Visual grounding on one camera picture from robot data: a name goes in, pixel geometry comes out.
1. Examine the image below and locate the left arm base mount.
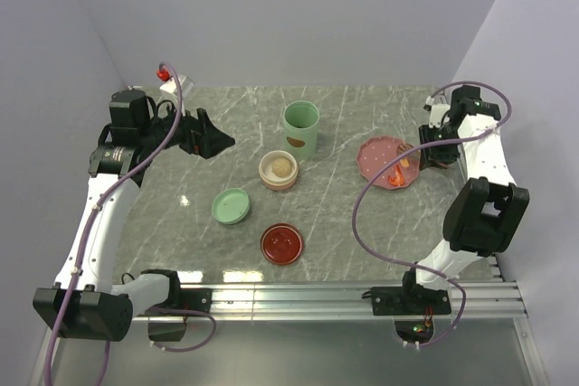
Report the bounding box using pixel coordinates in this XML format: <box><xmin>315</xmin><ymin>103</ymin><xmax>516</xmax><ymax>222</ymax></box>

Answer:
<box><xmin>147</xmin><ymin>287</ymin><xmax>213</xmax><ymax>345</ymax></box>

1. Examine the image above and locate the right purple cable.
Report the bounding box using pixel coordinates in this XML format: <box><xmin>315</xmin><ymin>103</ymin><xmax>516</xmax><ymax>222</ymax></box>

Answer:
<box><xmin>352</xmin><ymin>80</ymin><xmax>515</xmax><ymax>349</ymax></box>

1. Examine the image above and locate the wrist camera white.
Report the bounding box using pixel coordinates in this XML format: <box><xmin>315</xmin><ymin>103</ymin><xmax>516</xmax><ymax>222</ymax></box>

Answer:
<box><xmin>157</xmin><ymin>69</ymin><xmax>195</xmax><ymax>115</ymax></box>
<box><xmin>424</xmin><ymin>97</ymin><xmax>451</xmax><ymax>128</ymax></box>

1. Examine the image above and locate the red shrimp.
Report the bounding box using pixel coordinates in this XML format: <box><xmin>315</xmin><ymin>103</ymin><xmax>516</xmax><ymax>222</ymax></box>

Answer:
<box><xmin>388</xmin><ymin>165</ymin><xmax>406</xmax><ymax>187</ymax></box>

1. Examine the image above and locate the purple cable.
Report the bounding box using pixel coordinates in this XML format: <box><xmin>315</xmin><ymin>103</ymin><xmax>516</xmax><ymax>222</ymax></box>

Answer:
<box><xmin>43</xmin><ymin>61</ymin><xmax>218</xmax><ymax>386</ymax></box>
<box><xmin>352</xmin><ymin>80</ymin><xmax>515</xmax><ymax>349</ymax></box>

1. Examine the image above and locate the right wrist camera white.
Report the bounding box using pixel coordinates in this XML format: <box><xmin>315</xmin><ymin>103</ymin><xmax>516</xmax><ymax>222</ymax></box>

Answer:
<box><xmin>424</xmin><ymin>97</ymin><xmax>451</xmax><ymax>128</ymax></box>

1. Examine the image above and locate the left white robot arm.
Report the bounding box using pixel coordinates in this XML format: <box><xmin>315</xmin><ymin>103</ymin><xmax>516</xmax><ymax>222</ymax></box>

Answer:
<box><xmin>33</xmin><ymin>89</ymin><xmax>235</xmax><ymax>342</ymax></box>

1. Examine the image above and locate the stacked cream pink bowl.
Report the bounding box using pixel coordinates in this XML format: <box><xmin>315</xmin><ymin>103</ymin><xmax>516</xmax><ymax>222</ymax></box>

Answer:
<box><xmin>258</xmin><ymin>150</ymin><xmax>299</xmax><ymax>191</ymax></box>

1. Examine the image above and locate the green tin canister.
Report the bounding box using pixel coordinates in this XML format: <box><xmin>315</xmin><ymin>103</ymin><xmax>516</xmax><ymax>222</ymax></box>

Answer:
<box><xmin>283</xmin><ymin>100</ymin><xmax>320</xmax><ymax>160</ymax></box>

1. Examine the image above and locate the green round lid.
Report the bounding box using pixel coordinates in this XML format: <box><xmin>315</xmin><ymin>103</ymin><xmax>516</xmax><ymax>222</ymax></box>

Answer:
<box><xmin>212</xmin><ymin>188</ymin><xmax>251</xmax><ymax>225</ymax></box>

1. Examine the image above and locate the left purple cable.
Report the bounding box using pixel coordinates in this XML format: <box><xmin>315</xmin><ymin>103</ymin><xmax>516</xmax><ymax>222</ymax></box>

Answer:
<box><xmin>43</xmin><ymin>61</ymin><xmax>218</xmax><ymax>386</ymax></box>

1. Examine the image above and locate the pink dotted plate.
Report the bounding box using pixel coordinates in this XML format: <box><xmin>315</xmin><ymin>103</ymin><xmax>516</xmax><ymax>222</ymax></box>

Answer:
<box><xmin>356</xmin><ymin>136</ymin><xmax>420</xmax><ymax>191</ymax></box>

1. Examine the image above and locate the red round lid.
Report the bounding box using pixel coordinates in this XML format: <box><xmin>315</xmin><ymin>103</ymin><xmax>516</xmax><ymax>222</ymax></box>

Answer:
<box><xmin>260</xmin><ymin>222</ymin><xmax>304</xmax><ymax>266</ymax></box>

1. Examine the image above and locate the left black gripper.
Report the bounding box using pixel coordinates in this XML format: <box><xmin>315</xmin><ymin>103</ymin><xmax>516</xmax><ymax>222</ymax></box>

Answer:
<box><xmin>140</xmin><ymin>96</ymin><xmax>234</xmax><ymax>159</ymax></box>

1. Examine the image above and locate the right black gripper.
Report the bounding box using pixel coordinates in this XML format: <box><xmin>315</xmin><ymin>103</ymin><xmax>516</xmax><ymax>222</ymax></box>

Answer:
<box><xmin>417</xmin><ymin>123</ymin><xmax>462</xmax><ymax>171</ymax></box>

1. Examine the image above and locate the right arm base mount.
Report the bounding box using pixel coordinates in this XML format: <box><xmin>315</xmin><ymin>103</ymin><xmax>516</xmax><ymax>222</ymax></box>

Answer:
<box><xmin>361</xmin><ymin>287</ymin><xmax>452</xmax><ymax>346</ymax></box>

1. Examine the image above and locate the beige steamed bun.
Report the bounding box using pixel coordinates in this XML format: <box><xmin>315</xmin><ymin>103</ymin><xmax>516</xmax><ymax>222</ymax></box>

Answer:
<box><xmin>271</xmin><ymin>157</ymin><xmax>293</xmax><ymax>178</ymax></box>

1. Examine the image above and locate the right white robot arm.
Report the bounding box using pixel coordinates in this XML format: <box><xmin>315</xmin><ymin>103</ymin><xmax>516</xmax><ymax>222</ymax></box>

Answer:
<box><xmin>399</xmin><ymin>80</ymin><xmax>530</xmax><ymax>314</ymax></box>

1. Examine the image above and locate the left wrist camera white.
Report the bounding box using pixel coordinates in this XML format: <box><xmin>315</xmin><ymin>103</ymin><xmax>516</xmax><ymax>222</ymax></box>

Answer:
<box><xmin>157</xmin><ymin>69</ymin><xmax>195</xmax><ymax>115</ymax></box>

